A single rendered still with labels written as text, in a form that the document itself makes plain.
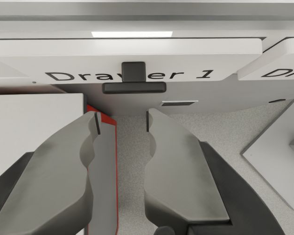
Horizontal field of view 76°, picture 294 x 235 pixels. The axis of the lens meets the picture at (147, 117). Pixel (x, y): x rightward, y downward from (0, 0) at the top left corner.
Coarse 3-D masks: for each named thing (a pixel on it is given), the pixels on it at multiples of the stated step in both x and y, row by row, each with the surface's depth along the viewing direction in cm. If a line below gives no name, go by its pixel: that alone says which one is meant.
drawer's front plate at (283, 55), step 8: (288, 40) 21; (272, 48) 23; (280, 48) 22; (288, 48) 21; (264, 56) 25; (272, 56) 23; (280, 56) 22; (288, 56) 22; (248, 64) 28; (256, 64) 26; (264, 64) 25; (272, 64) 24; (280, 64) 24; (288, 64) 25; (240, 72) 30; (248, 72) 28; (256, 72) 28; (264, 72) 28; (280, 72) 28
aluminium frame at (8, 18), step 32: (0, 0) 14; (32, 0) 14; (64, 0) 14; (96, 0) 14; (128, 0) 14; (160, 0) 14; (192, 0) 14; (224, 0) 14; (256, 0) 15; (288, 0) 15
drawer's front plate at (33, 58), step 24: (0, 48) 19; (24, 48) 19; (48, 48) 19; (72, 48) 20; (96, 48) 20; (120, 48) 20; (144, 48) 20; (168, 48) 20; (192, 48) 20; (216, 48) 20; (240, 48) 20; (24, 72) 24; (48, 72) 25; (72, 72) 25; (96, 72) 25; (120, 72) 26; (168, 72) 26; (192, 72) 27; (216, 72) 27
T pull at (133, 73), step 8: (128, 64) 21; (136, 64) 22; (144, 64) 22; (128, 72) 21; (136, 72) 21; (144, 72) 22; (128, 80) 21; (136, 80) 21; (144, 80) 21; (104, 88) 21; (112, 88) 21; (120, 88) 21; (128, 88) 21; (136, 88) 21; (144, 88) 21; (152, 88) 21; (160, 88) 21
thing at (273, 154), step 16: (288, 112) 114; (272, 128) 113; (288, 128) 113; (256, 144) 111; (272, 144) 111; (288, 144) 112; (256, 160) 111; (272, 160) 111; (288, 160) 111; (272, 176) 110; (288, 176) 110; (288, 192) 110
